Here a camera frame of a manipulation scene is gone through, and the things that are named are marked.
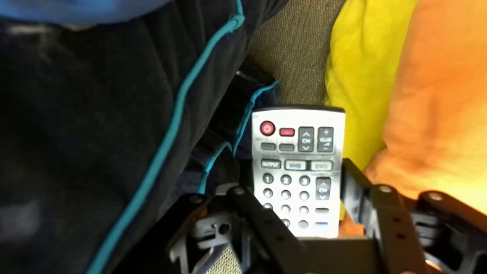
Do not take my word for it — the navy pillow with teal piping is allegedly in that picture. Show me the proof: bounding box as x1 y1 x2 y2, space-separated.
0 0 286 274

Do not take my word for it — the grey and black remote control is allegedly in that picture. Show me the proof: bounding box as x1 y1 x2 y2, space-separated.
249 103 348 240

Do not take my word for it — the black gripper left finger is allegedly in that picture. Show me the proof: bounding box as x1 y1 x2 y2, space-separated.
233 159 256 202

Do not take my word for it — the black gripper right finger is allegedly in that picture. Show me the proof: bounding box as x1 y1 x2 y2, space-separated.
341 156 380 237

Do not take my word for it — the orange pillow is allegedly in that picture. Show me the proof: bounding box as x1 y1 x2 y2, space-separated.
364 0 487 216

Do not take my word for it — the grey-brown fabric sofa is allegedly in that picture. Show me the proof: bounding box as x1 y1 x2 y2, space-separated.
242 0 353 111

